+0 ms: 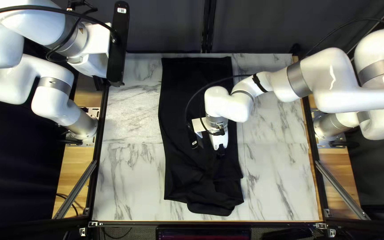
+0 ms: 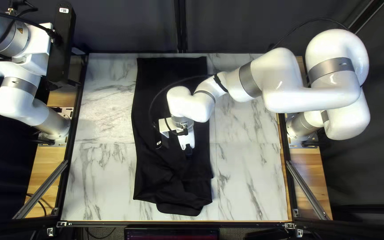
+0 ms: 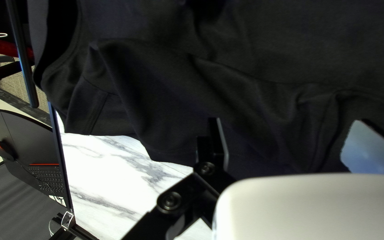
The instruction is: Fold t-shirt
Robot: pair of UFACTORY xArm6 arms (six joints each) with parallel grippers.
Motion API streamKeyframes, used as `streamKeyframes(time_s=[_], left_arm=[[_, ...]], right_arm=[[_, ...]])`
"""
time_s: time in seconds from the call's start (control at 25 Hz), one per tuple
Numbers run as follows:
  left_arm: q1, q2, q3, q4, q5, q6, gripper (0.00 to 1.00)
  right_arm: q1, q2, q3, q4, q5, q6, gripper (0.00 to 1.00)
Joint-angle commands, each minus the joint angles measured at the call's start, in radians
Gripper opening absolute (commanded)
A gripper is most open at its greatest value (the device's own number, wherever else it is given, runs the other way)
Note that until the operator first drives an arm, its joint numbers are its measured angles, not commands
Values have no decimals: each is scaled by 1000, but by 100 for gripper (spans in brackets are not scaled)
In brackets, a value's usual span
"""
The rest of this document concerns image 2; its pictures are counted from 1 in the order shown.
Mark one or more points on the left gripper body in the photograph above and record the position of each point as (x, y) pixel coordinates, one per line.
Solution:
(40, 50)

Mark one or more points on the black frame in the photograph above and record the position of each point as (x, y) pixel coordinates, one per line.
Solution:
(181, 26)

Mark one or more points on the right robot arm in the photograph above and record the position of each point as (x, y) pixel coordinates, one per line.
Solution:
(295, 90)

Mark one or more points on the black t-shirt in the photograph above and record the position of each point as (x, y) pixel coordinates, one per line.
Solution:
(172, 186)

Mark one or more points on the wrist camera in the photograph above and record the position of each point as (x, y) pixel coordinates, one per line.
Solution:
(62, 43)
(159, 143)

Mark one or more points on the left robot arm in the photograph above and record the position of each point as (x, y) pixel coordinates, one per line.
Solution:
(18, 103)

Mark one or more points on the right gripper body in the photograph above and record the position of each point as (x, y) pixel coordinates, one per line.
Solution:
(187, 138)

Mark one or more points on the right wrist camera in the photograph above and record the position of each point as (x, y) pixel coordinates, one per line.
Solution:
(159, 143)

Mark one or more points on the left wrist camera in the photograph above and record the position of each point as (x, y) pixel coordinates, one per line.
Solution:
(62, 43)

